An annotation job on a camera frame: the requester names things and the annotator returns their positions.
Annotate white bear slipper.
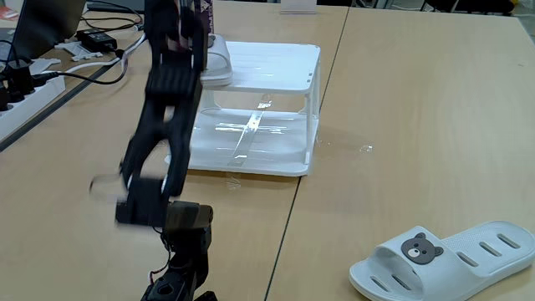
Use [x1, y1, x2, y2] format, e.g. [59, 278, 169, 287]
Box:
[349, 220, 535, 301]
[199, 33, 234, 88]

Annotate white two-tier plastic box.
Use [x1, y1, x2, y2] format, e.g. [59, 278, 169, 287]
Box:
[166, 40, 322, 177]

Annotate purple patterned can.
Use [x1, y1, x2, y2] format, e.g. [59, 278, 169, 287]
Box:
[202, 0, 216, 35]

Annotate black power adapter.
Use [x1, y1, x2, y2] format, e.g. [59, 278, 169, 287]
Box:
[76, 28, 119, 54]

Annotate white printed plastic part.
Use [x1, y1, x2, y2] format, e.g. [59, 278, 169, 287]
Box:
[28, 57, 62, 77]
[53, 40, 104, 63]

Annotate dark laptop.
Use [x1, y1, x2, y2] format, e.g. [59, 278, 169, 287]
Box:
[8, 0, 88, 60]

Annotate black power plug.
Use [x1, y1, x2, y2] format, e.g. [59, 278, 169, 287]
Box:
[4, 58, 35, 96]

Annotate white power strip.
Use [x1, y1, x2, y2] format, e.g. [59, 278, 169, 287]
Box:
[0, 74, 67, 143]

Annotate red flat object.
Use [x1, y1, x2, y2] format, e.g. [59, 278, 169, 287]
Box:
[0, 5, 20, 22]

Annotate white cable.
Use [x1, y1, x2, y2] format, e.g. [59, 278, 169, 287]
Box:
[74, 33, 147, 71]

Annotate black power cable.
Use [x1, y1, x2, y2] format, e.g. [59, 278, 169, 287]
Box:
[31, 48, 129, 86]

